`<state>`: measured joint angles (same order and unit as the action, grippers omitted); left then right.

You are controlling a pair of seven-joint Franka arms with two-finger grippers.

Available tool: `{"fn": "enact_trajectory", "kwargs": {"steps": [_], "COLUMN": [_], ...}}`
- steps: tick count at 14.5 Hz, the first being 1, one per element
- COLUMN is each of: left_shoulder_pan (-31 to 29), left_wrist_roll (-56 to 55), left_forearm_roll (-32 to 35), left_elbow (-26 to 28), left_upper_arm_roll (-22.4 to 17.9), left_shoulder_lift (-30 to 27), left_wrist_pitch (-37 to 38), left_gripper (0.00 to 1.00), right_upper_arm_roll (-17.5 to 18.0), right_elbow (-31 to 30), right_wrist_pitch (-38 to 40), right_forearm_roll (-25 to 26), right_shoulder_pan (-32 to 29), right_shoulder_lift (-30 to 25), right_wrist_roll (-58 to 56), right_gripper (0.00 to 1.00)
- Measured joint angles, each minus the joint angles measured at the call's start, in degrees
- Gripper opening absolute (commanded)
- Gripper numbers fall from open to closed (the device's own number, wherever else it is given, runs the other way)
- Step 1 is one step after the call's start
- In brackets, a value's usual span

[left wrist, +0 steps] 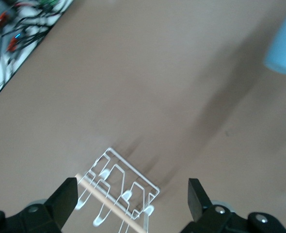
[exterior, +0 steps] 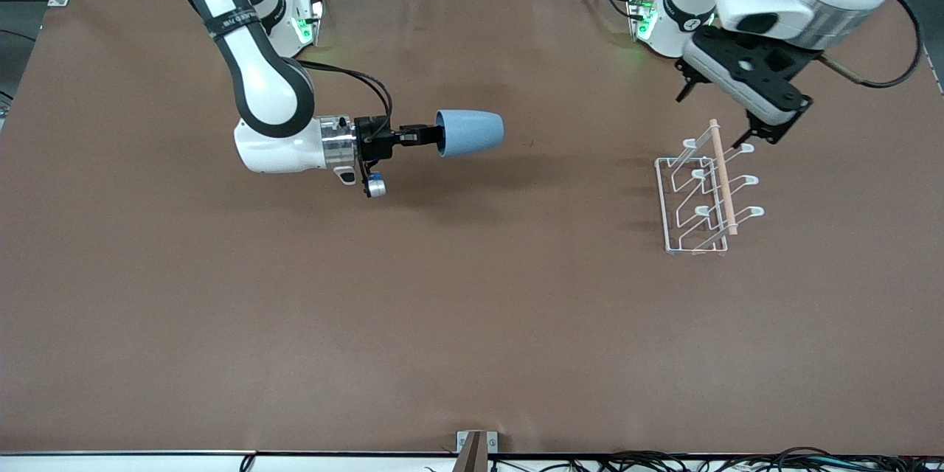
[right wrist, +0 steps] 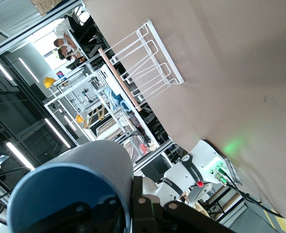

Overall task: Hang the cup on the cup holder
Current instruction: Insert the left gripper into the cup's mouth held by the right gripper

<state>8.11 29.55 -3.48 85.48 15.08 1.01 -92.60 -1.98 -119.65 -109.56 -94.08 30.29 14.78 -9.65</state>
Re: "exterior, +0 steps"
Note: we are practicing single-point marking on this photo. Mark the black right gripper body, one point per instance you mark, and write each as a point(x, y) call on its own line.
point(372, 138)

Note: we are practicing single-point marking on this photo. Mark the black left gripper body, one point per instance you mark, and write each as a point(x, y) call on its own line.
point(798, 63)

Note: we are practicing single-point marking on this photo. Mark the blue plastic cup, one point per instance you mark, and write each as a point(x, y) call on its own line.
point(472, 133)

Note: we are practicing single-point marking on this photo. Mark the brown table mat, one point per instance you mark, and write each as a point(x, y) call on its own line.
point(442, 310)

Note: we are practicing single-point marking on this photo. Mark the metal table edge bracket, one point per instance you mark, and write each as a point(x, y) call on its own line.
point(476, 450)

